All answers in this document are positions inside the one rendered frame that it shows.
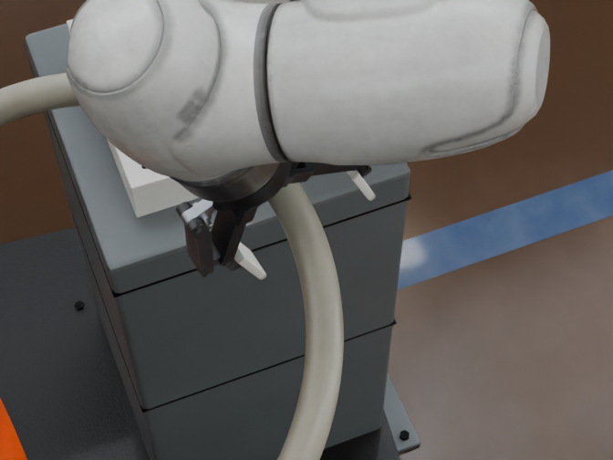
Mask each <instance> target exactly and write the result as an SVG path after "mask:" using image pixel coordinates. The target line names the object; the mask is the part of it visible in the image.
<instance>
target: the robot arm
mask: <svg viewBox="0 0 613 460"><path fill-rule="evenodd" d="M549 60H550V34H549V27H548V25H547V23H546V21H545V19H544V18H543V17H541V15H540V14H538V12H537V9H536V8H535V6H534V4H533V3H531V2H530V1H528V0H87V1H86V2H85V3H84V4H83V5H82V6H81V7H80V8H79V10H78V11H77V13H76V15H75V17H74V19H73V21H72V24H71V28H70V37H69V43H68V68H67V77H68V81H69V84H70V86H71V88H72V90H73V92H74V94H75V96H76V98H77V100H78V102H79V104H80V106H81V107H82V109H83V110H84V111H85V113H86V114H87V115H88V117H89V118H90V120H91V121H92V122H93V124H94V125H95V126H96V128H97V129H98V130H99V131H100V132H101V133H102V134H103V135H104V136H105V137H106V138H107V139H108V141H110V142H111V143H112V144H113V145H114V146H115V147H116V148H117V149H118V150H120V151H121V152H123V153H124V154H125V155H127V156H128V157H129V158H131V159H132V160H133V161H135V162H136V163H138V164H140V165H142V166H144V167H145V168H147V169H149V170H151V171H153V172H155V173H158V174H161V175H165V176H169V177H170V178H171V179H173V180H174V181H176V182H177V183H179V184H180V185H182V186H183V187H184V188H185V189H187V190H188V191H189V192H190V193H192V194H194V195H195V196H197V197H199V198H202V200H201V201H200V202H199V203H197V202H196V203H194V204H193V205H191V204H190V203H189V202H183V203H181V204H179V205H178V206H177V207H176V212H177V213H178V215H179V216H180V218H181V219H182V221H183V222H184V227H185V236H186V245H187V253H188V256H189V257H190V259H191V261H192V262H193V264H194V265H195V267H196V268H197V270H198V271H199V273H200V274H201V276H202V277H208V276H210V275H211V274H212V272H213V271H214V267H215V266H217V265H221V266H222V267H227V268H228V269H230V270H231V271H236V270H237V269H238V268H240V267H244V268H245V269H246V270H248V271H249V272H250V273H252V274H253V275H254V276H256V277H257V278H259V279H262V280H263V279H264V278H265V277H266V272H265V271H264V270H263V268H262V267H261V265H260V264H259V262H258V261H257V259H256V258H255V256H254V254H253V253H252V251H251V250H250V249H248V248H247V247H246V246H244V245H243V244H242V243H241V242H240V241H241V238H242V236H243V233H244V229H245V227H246V224H247V223H250V222H252V221H253V219H254V217H255V212H256V209H257V207H258V206H260V205H261V204H263V203H265V202H267V201H268V200H270V199H271V198H272V197H274V196H275V195H276V194H277V193H278V192H279V191H280V189H281V188H283V187H287V186H288V185H289V184H290V183H302V182H306V181H307V180H308V179H309V178H310V176H312V175H320V174H327V173H341V172H347V173H348V175H349V177H350V178H351V179H352V181H353V182H354V183H355V184H356V186H357V187H358V188H359V189H360V191H361V192H363V194H364V195H365V196H366V197H367V199H368V200H369V201H372V200H373V199H375V198H376V197H375V196H376V195H375V194H374V193H373V192H372V190H371V189H370V188H369V186H368V184H367V183H366V182H365V180H364V179H363V177H365V176H366V175H368V174H369V173H371V171H372V168H371V167H370V165H379V164H393V163H403V162H418V161H426V160H432V159H438V158H443V157H449V156H454V155H458V154H463V153H466V152H473V151H476V150H480V149H482V148H485V147H488V146H490V145H493V144H495V143H497V142H499V141H503V140H505V139H507V138H509V137H511V136H513V135H515V134H516V133H517V132H519V131H520V130H521V129H522V128H523V126H524V125H525V124H526V123H527V122H528V121H530V120H531V119H532V118H533V117H534V116H535V115H536V113H537V112H538V111H539V109H540V108H541V106H542V103H543V100H544V96H545V89H546V84H547V78H548V70H549ZM214 210H216V211H217V214H216V217H215V219H214V223H213V224H212V222H211V221H210V220H211V219H212V213H213V211H214ZM211 228H212V231H210V230H209V229H211Z"/></svg>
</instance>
